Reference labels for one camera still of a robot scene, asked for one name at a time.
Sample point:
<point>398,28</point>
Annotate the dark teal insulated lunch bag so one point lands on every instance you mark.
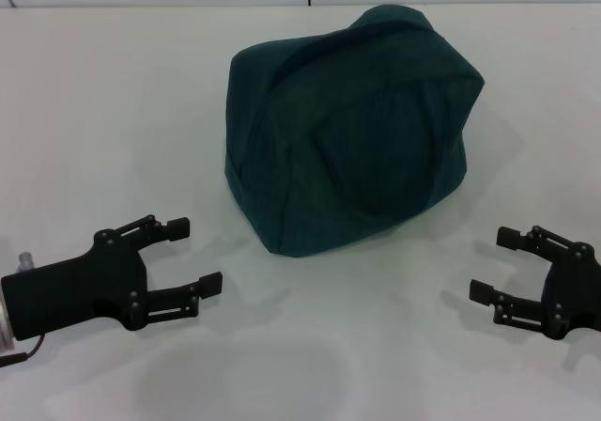
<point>352,134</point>

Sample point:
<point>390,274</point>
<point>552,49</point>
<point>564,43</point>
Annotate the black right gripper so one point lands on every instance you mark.
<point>575,294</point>

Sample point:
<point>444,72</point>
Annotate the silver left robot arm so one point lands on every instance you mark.
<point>5,327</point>

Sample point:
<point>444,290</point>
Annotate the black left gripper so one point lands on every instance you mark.
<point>80,289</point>

